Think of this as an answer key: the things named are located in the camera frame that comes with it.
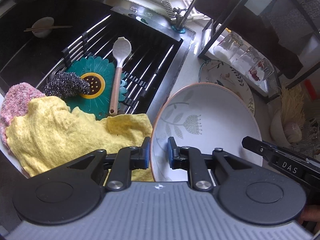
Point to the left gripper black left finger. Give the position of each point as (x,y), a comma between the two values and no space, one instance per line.
(124,162)

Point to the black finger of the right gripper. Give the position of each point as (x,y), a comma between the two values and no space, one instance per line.
(290,163)

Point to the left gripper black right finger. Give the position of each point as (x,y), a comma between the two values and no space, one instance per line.
(197,165)

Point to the large white leaf-pattern bowl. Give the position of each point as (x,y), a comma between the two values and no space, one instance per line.
(204,116)

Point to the black kitchen sink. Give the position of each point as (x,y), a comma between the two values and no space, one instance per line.
(27,58)

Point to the garlic bulb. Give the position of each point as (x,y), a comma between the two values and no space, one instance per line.
(292,132)

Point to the white bowl with garlic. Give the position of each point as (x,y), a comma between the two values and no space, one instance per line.
(277,132)

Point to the teal sunflower silicone mat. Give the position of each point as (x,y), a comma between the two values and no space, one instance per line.
(99,73)

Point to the yellow dish cloth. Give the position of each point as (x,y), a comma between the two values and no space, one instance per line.
(51,134)

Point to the floral patterned plate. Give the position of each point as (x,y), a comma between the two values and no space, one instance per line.
(220,73)

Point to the clear glass with red print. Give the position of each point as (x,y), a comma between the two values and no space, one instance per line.
(261,70)

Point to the steel wool scrubber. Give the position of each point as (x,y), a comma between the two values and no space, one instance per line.
(65,85)

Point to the black roll-up sink rack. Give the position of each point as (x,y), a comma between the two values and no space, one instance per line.
(124,61)

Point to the clear drinking glass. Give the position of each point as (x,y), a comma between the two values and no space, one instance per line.
(228,47)

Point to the pink knitted cloth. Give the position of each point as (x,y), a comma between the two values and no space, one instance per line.
(15,103)

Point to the black metal dish rack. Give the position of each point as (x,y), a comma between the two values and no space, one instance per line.
(286,32)

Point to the white plastic drain tray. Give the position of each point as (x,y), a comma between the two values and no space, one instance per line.
(174,7)

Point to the small bowl in sink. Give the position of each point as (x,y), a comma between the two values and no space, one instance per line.
(41,23)

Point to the white spoon with pink handle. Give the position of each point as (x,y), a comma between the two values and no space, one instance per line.
(121,51)

